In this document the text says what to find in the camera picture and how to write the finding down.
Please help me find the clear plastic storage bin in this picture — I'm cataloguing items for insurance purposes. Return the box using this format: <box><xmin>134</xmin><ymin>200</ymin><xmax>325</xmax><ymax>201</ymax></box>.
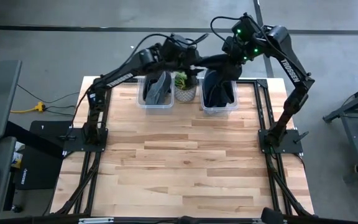
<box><xmin>198</xmin><ymin>76</ymin><xmax>239</xmax><ymax>114</ymax></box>
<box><xmin>135</xmin><ymin>74</ymin><xmax>176</xmax><ymax>110</ymax></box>

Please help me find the black aluminium rig frame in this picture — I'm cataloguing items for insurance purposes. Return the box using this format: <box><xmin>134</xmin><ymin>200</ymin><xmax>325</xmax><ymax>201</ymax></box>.
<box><xmin>50</xmin><ymin>77</ymin><xmax>316</xmax><ymax>218</ymax></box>

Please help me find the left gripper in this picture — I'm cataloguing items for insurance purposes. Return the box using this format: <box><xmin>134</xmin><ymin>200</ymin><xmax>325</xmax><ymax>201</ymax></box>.
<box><xmin>166</xmin><ymin>40</ymin><xmax>202</xmax><ymax>73</ymax></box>

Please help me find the dark teal knit beanie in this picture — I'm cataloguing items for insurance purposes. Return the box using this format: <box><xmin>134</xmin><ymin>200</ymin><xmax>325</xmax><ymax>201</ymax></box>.
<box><xmin>203</xmin><ymin>70</ymin><xmax>226</xmax><ymax>106</ymax></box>
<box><xmin>216</xmin><ymin>81</ymin><xmax>236</xmax><ymax>108</ymax></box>

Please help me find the green artificial plant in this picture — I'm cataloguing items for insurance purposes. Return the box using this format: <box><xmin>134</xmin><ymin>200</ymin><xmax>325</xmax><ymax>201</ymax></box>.
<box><xmin>174</xmin><ymin>71</ymin><xmax>198</xmax><ymax>91</ymax></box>

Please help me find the black floor case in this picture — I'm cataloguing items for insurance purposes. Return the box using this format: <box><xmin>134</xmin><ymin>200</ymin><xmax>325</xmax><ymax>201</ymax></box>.
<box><xmin>14</xmin><ymin>120</ymin><xmax>74</xmax><ymax>190</ymax></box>

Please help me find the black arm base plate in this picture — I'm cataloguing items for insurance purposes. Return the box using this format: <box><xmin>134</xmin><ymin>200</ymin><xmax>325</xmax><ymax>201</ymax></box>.
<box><xmin>63</xmin><ymin>128</ymin><xmax>109</xmax><ymax>152</ymax></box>
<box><xmin>258</xmin><ymin>129</ymin><xmax>304</xmax><ymax>155</ymax></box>

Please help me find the grey geometric plant pot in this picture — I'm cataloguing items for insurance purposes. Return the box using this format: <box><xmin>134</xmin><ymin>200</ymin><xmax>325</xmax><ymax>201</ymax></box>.
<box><xmin>174</xmin><ymin>83</ymin><xmax>198</xmax><ymax>103</ymax></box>

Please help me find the yellow power plug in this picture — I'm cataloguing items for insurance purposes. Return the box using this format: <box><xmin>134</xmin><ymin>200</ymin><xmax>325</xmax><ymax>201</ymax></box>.
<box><xmin>10</xmin><ymin>101</ymin><xmax>46</xmax><ymax>114</ymax></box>

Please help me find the grey metal cart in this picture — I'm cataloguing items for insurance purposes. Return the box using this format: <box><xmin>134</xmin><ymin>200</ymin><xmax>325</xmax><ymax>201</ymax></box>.
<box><xmin>323</xmin><ymin>79</ymin><xmax>358</xmax><ymax>184</ymax></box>

